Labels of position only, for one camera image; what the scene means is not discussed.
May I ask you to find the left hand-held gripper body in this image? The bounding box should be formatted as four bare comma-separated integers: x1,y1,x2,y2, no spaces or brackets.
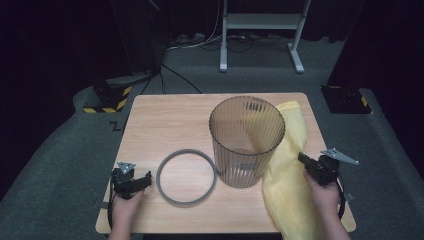
110,161,139,200

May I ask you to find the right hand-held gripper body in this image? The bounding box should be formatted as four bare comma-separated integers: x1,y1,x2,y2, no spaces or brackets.
308,148,360,187

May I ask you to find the gray bin ring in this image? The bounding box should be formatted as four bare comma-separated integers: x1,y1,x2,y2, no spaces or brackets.
155,148,218,206

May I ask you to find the yellow plastic trash bag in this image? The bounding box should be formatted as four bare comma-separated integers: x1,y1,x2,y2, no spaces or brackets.
239,100,329,240

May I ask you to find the brown slatted trash bin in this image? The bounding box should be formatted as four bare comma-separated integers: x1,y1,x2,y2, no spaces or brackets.
208,95,287,189

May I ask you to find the person's left hand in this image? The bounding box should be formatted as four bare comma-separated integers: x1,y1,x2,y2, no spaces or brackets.
111,191,145,231

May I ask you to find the person's right hand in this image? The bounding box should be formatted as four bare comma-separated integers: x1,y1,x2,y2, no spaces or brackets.
303,173,341,214

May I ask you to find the black hazard-striped stand base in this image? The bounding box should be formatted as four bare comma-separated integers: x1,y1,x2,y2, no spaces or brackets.
82,79,133,114

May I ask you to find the white metal stand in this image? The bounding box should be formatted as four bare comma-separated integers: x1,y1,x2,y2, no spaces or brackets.
219,0,313,74

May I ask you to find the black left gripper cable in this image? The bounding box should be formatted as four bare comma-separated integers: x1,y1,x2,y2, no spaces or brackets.
107,173,116,231

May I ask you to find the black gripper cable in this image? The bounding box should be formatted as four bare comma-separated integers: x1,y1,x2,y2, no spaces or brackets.
336,173,348,221
107,173,116,231

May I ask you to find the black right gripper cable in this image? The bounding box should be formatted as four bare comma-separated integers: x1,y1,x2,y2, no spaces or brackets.
336,173,348,221

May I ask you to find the black floor cable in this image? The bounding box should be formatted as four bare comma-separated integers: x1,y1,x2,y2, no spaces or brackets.
160,63,204,95

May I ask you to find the bundle of black cables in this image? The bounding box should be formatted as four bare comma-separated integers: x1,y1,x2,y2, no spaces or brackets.
168,31,291,54

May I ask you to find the white cable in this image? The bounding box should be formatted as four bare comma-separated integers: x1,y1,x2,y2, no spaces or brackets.
166,0,224,51

